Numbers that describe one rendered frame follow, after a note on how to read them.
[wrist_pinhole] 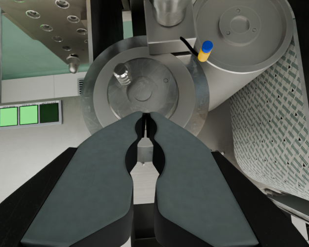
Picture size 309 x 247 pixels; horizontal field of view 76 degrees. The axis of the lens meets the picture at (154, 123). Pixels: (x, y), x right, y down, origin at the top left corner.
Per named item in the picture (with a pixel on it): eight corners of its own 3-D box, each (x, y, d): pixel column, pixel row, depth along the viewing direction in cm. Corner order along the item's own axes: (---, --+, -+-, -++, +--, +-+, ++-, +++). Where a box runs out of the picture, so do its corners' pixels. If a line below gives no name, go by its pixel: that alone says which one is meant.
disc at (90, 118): (201, 28, 23) (217, 156, 21) (201, 31, 24) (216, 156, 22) (77, 41, 24) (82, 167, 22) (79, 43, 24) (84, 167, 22)
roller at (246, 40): (284, -29, 24) (302, 67, 22) (222, 62, 49) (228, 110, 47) (183, -17, 24) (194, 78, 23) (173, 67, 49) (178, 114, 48)
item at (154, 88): (149, 141, 20) (91, 99, 21) (150, 142, 22) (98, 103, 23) (193, 82, 20) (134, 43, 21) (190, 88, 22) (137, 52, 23)
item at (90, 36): (86, -69, 26) (93, 65, 24) (123, 33, 49) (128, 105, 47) (83, -69, 26) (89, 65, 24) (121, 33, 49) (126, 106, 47)
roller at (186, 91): (189, 40, 23) (201, 142, 21) (175, 97, 48) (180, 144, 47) (90, 51, 23) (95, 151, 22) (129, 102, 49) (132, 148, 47)
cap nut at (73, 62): (76, 55, 56) (77, 70, 56) (81, 61, 60) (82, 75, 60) (64, 56, 57) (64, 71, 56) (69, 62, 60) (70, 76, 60)
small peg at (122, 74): (121, 80, 18) (109, 71, 18) (127, 88, 21) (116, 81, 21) (130, 67, 18) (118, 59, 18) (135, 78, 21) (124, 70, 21)
